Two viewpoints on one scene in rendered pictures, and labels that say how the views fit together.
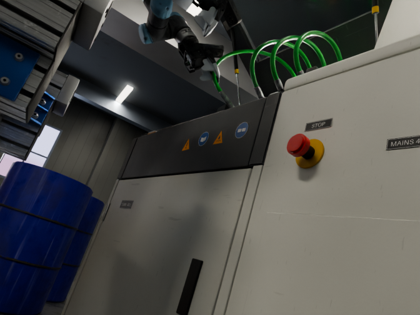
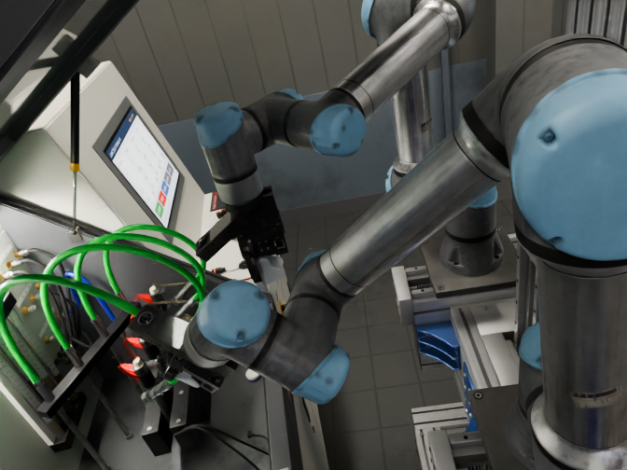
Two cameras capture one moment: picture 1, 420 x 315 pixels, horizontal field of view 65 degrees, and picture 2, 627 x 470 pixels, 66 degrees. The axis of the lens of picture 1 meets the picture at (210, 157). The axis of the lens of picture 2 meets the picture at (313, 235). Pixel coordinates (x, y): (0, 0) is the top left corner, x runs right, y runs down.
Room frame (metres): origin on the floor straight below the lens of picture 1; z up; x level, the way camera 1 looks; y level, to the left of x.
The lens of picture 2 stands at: (1.39, 0.62, 1.81)
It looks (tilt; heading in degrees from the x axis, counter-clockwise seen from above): 33 degrees down; 212
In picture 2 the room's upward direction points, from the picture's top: 14 degrees counter-clockwise
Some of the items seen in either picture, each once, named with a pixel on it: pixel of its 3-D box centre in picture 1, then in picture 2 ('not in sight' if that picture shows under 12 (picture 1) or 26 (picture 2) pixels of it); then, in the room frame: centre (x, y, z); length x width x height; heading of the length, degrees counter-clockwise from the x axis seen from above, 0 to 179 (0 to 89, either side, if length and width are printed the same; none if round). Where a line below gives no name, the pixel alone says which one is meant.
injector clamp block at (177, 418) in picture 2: not in sight; (182, 389); (0.90, -0.19, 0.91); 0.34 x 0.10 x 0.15; 33
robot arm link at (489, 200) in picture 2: not in sight; (466, 199); (0.42, 0.43, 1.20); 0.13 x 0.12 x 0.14; 69
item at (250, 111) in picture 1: (182, 150); (281, 413); (0.87, 0.08, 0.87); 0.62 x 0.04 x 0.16; 33
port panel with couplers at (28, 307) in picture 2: not in sight; (34, 296); (0.94, -0.47, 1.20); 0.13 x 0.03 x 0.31; 33
